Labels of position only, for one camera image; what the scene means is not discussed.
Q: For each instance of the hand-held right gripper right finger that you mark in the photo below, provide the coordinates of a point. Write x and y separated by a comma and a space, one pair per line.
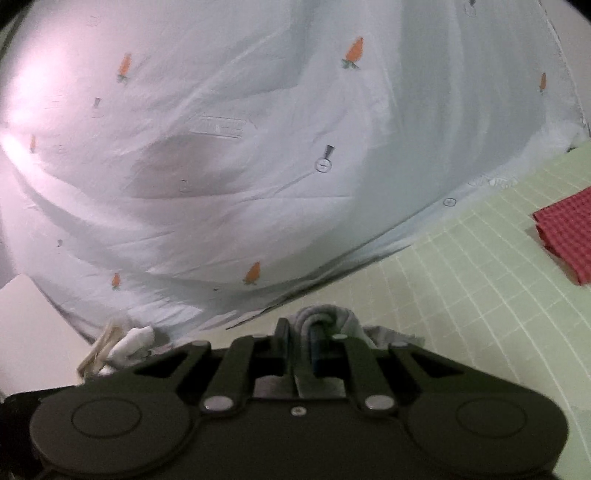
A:
317, 346

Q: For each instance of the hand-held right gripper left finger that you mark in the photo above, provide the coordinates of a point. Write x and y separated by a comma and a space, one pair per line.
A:
282, 341

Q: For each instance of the grey garment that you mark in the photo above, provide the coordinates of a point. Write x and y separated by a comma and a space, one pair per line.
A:
307, 318

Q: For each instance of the red checked garment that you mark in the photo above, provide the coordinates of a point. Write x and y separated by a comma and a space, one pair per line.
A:
568, 230

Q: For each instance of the white crumpled cloth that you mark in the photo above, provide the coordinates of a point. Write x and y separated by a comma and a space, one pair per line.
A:
131, 344

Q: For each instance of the green grid mat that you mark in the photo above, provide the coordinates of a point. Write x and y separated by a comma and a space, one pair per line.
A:
485, 300

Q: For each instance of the carrot print bed sheet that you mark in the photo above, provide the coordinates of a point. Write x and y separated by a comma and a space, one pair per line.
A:
231, 138

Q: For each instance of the white board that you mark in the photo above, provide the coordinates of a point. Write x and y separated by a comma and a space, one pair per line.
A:
32, 332

